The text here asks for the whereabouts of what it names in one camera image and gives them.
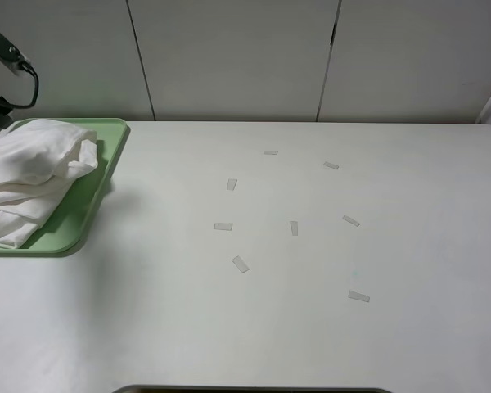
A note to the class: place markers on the white short sleeve t-shirt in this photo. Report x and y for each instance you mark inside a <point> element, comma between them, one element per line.
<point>39,162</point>

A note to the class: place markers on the light green plastic tray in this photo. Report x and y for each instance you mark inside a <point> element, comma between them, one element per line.
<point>71,220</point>

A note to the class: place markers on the clear tape marker upper left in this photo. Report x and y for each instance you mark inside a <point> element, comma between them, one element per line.
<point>231,184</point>

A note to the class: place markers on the clear tape marker lower left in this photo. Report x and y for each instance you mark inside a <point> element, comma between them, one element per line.
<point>240,264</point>

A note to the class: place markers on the clear tape marker centre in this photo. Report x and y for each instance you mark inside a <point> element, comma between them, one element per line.
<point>294,228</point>

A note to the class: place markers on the clear tape marker upper right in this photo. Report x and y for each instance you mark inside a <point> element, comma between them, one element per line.
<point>330,165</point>

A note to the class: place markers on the clear tape marker middle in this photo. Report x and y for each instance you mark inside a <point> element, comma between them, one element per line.
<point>351,221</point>

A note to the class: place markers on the clear tape marker near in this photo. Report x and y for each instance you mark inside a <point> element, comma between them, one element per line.
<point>358,296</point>

